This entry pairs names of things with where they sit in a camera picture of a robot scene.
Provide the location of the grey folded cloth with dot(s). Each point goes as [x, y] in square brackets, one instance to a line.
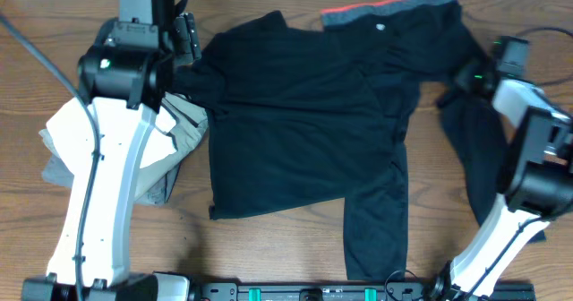
[55, 171]

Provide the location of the beige folded cloth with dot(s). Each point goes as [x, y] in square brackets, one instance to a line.
[179, 129]

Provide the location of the black t-shirt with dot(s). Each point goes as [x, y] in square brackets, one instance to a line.
[298, 117]

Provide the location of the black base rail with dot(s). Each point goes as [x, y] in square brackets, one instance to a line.
[225, 291]

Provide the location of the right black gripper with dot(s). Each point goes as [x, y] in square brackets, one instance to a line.
[467, 81]

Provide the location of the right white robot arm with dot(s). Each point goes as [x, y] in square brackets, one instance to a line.
[534, 187]

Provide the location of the white folded cloth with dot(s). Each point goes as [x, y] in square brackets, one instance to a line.
[69, 137]

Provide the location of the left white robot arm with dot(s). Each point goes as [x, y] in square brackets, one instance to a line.
[122, 81]

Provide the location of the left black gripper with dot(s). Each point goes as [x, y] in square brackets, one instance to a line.
[183, 36]

